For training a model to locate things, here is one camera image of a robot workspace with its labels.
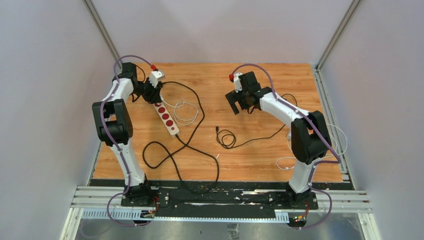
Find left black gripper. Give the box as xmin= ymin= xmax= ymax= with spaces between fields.
xmin=131 ymin=78 xmax=162 ymax=105

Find white red power strip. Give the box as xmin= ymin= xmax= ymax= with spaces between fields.
xmin=153 ymin=102 xmax=180 ymax=137

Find white charger cable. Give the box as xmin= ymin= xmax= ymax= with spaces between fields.
xmin=160 ymin=96 xmax=200 ymax=127

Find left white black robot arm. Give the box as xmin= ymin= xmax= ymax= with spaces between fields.
xmin=92 ymin=62 xmax=165 ymax=207

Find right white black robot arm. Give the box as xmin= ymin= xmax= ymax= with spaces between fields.
xmin=225 ymin=71 xmax=332 ymax=209

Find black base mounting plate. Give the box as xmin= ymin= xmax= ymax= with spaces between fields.
xmin=117 ymin=180 xmax=319 ymax=226

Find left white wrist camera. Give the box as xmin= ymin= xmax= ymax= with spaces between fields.
xmin=148 ymin=64 xmax=166 ymax=88

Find thin black usb cable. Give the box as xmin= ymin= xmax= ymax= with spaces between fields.
xmin=215 ymin=93 xmax=298 ymax=150

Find aluminium frame rail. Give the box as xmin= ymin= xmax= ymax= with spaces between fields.
xmin=61 ymin=186 xmax=381 ymax=240

